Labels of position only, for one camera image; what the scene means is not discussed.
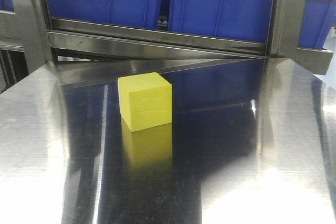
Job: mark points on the blue plastic bin middle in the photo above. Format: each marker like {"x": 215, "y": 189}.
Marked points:
{"x": 246, "y": 20}

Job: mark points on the blue plastic bin right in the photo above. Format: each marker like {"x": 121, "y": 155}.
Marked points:
{"x": 317, "y": 20}

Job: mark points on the yellow foam block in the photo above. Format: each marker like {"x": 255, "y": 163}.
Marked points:
{"x": 145, "y": 101}

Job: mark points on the stainless steel shelf frame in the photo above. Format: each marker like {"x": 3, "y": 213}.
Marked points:
{"x": 30, "y": 29}

